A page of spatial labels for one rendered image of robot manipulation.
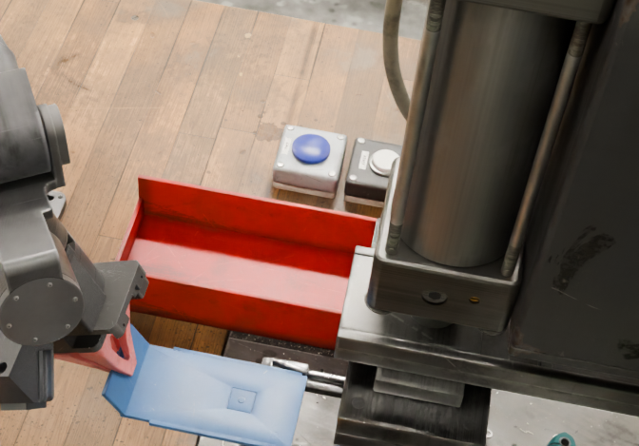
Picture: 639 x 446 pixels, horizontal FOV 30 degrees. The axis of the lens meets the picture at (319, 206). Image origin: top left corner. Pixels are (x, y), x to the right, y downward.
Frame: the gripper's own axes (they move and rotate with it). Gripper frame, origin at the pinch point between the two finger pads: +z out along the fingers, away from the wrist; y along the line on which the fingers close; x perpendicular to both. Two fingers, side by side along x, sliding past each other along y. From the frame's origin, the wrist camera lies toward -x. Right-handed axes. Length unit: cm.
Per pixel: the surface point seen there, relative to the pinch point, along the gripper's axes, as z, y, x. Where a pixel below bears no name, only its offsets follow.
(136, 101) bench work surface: 5.7, -15.5, 38.9
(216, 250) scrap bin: 10.4, -2.4, 20.5
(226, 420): 4.9, 7.7, -2.4
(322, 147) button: 11.2, 5.8, 34.0
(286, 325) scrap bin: 12.0, 6.7, 12.0
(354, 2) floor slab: 95, -47, 169
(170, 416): 3.1, 3.7, -3.0
